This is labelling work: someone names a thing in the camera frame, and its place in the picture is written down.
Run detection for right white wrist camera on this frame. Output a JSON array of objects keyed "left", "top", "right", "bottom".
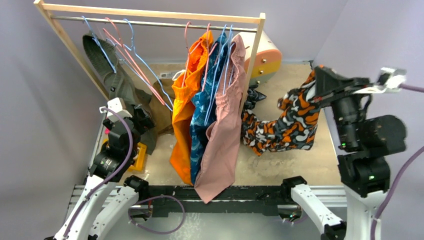
[{"left": 353, "top": 67, "right": 407, "bottom": 94}]

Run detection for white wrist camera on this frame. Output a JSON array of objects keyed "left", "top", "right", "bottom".
[
  {"left": 99, "top": 97, "right": 133, "bottom": 123},
  {"left": 353, "top": 67, "right": 407, "bottom": 94}
]

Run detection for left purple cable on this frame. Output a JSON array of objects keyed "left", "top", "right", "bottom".
[{"left": 62, "top": 106, "right": 134, "bottom": 239}]

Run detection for blue patterned shorts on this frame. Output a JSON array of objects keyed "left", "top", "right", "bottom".
[{"left": 189, "top": 37, "right": 228, "bottom": 185}]

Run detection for brown shorts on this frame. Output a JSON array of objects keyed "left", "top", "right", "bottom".
[{"left": 149, "top": 78, "right": 176, "bottom": 133}]

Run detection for olive green shorts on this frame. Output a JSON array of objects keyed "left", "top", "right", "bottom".
[{"left": 82, "top": 34, "right": 159, "bottom": 156}]

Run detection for metal hanging rod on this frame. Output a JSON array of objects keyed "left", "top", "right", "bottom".
[{"left": 51, "top": 15, "right": 257, "bottom": 33}]

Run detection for pink wire hanger left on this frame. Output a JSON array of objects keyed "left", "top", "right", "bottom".
[{"left": 103, "top": 17, "right": 168, "bottom": 107}]

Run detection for camouflage orange black shorts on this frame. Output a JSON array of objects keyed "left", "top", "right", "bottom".
[{"left": 241, "top": 70, "right": 322, "bottom": 156}]

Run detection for pink shorts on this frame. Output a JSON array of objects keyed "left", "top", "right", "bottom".
[{"left": 194, "top": 33, "right": 247, "bottom": 204}]

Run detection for blue hanger holding pink shorts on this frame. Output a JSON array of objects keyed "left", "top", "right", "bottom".
[{"left": 222, "top": 24, "right": 234, "bottom": 95}]

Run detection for white orange yellow drawer cabinet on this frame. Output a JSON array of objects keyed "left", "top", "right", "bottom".
[{"left": 231, "top": 31, "right": 283, "bottom": 86}]

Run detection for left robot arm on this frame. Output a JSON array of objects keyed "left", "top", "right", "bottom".
[{"left": 51, "top": 103, "right": 154, "bottom": 240}]

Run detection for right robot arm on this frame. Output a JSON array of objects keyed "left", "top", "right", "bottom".
[{"left": 280, "top": 66, "right": 407, "bottom": 240}]

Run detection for yellow plastic bin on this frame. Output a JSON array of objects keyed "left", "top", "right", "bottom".
[{"left": 101, "top": 139, "right": 148, "bottom": 173}]

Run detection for blue wire hanger far left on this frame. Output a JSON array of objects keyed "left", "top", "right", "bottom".
[{"left": 81, "top": 15, "right": 117, "bottom": 74}]

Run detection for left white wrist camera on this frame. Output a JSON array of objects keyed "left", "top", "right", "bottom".
[{"left": 99, "top": 97, "right": 133, "bottom": 123}]

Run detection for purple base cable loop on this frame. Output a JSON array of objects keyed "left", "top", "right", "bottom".
[{"left": 127, "top": 194, "right": 186, "bottom": 236}]

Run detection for wooden clothes rack frame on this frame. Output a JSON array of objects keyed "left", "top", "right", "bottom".
[{"left": 33, "top": 0, "right": 266, "bottom": 99}]

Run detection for pink hanger holding orange shorts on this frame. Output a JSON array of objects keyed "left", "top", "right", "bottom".
[{"left": 181, "top": 21, "right": 203, "bottom": 88}]

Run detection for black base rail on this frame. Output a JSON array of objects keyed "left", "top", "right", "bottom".
[{"left": 149, "top": 185, "right": 298, "bottom": 218}]

